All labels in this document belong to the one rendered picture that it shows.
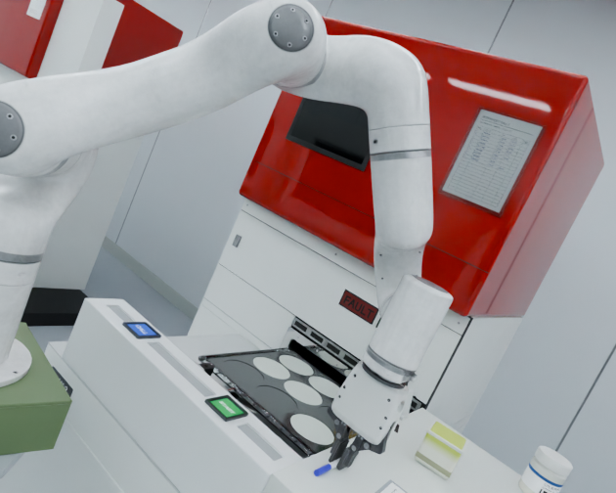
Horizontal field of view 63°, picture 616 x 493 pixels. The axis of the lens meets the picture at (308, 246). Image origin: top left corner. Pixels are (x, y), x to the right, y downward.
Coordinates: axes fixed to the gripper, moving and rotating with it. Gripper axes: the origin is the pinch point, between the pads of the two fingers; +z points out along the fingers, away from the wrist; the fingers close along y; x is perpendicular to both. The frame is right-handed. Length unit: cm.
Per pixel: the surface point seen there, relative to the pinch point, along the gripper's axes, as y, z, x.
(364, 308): 29, -11, -48
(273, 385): 28.7, 9.0, -19.9
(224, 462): 11.5, 6.8, 14.0
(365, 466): -2.6, 2.2, -5.7
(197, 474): 15.2, 12.1, 14.0
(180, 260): 253, 69, -197
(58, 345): 63, 17, 13
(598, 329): -16, -28, -197
